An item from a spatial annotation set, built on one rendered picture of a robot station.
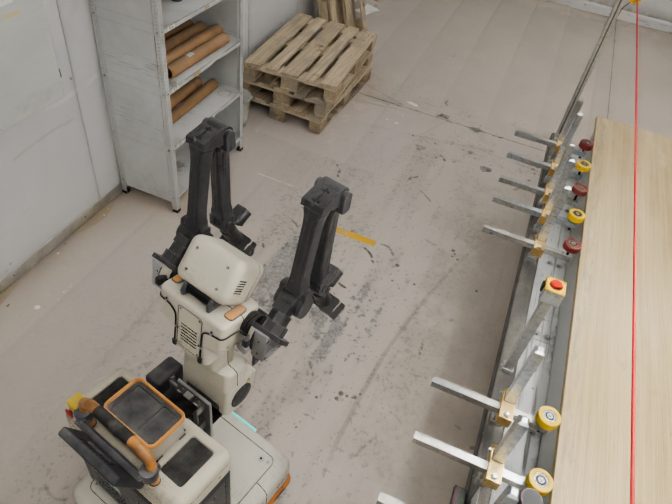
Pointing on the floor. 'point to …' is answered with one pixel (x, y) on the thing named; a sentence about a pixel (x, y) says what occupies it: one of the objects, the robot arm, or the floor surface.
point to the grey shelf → (140, 74)
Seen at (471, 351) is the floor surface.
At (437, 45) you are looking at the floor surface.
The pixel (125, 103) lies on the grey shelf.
